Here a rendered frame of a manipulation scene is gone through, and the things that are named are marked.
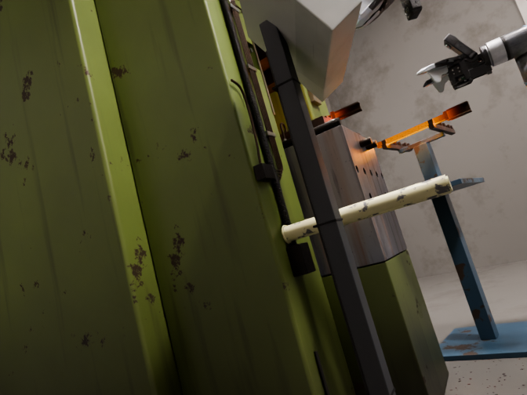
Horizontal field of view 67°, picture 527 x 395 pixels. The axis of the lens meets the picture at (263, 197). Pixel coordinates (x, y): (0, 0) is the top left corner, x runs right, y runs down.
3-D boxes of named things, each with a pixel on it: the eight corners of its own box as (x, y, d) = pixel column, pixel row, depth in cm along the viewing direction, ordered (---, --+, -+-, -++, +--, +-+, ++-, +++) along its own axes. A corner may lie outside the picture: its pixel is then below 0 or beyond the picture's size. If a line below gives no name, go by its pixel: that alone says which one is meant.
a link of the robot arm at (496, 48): (499, 33, 116) (498, 43, 123) (481, 41, 118) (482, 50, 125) (508, 56, 115) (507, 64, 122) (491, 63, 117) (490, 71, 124)
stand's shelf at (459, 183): (485, 181, 182) (483, 177, 182) (462, 183, 151) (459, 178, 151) (421, 201, 200) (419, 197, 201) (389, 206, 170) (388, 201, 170)
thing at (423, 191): (454, 193, 94) (447, 172, 94) (452, 193, 89) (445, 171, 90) (292, 242, 114) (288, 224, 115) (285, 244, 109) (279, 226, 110)
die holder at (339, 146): (407, 248, 152) (371, 140, 159) (385, 261, 119) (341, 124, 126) (282, 280, 178) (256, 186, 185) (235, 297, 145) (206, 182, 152)
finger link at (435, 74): (426, 83, 120) (453, 77, 121) (419, 66, 121) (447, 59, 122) (421, 88, 123) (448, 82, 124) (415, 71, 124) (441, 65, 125)
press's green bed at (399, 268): (448, 374, 144) (407, 248, 152) (437, 424, 111) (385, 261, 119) (312, 387, 170) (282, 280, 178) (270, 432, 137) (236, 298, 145)
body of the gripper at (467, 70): (450, 85, 122) (493, 67, 117) (441, 60, 124) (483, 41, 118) (452, 91, 129) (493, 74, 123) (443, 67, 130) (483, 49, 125)
